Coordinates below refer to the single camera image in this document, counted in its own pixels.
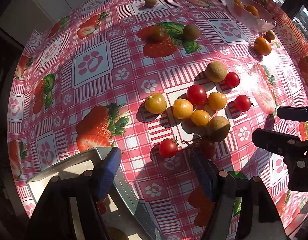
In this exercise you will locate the yellow cherry tomato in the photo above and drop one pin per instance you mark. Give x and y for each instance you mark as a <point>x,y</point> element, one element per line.
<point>217,101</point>
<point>155,103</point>
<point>200,117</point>
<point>182,109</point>

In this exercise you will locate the red cherry tomato right cluster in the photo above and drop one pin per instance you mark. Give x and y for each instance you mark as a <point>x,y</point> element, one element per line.
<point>242,103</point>

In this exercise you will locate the brown longan cluster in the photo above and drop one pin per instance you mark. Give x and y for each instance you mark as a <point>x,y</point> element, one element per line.
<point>216,71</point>
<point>218,128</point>

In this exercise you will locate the brown longan far edge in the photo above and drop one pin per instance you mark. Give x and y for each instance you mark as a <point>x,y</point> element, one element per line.
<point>150,3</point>

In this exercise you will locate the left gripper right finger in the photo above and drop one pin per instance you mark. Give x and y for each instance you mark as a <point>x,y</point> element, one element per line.
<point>206,173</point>

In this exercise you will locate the yellow cherry tomato lower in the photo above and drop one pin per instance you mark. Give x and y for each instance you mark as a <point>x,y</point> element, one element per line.
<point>200,117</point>

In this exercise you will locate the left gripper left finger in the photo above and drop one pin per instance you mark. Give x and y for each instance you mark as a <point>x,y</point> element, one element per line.
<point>106,171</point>

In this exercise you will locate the yellow cherry tomato leftmost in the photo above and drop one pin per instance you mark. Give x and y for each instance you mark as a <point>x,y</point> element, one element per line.
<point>155,103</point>

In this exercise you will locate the brown longan table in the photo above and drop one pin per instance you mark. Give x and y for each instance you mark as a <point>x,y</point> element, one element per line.
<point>116,234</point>

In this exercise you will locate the brown longan on leaf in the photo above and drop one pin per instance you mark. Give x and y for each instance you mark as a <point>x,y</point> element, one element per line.
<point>191,32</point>

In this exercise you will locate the brown longan near bowl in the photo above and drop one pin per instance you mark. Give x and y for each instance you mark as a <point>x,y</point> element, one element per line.
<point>270,35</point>

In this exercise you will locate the clear glass bowl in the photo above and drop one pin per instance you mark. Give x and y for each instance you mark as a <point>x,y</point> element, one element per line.
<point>251,14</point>

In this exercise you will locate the red cherry tomato cluster centre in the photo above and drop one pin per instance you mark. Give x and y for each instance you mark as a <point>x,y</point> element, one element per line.
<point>196,94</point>

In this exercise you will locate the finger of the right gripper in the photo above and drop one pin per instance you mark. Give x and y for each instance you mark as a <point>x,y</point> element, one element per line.
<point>278,143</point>
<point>299,114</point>

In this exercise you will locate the pink strawberry patterned tablecloth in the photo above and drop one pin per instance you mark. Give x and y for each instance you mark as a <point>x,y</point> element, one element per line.
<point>104,59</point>

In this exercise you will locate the tangerine in bowl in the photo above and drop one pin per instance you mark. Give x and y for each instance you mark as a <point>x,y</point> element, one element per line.
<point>239,3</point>
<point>253,10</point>

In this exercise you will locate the orange tangerine near bowl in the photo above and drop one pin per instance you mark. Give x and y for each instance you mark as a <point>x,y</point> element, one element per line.
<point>262,46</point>

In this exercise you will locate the tangerine in bowl right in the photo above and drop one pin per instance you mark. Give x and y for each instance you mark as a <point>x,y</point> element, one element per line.
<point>253,10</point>

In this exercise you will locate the tangerine in bowl left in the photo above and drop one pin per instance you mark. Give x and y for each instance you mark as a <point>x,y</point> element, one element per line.
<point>239,3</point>

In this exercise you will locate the yellow cherry tomato right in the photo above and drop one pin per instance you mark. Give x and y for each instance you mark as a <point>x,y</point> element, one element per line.
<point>217,101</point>

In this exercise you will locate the white rectangular tray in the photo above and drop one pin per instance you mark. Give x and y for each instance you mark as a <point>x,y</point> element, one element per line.
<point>73,190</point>

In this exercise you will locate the red cherry tomato cluster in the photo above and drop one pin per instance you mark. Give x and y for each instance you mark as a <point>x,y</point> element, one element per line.
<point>242,103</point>
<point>196,94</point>

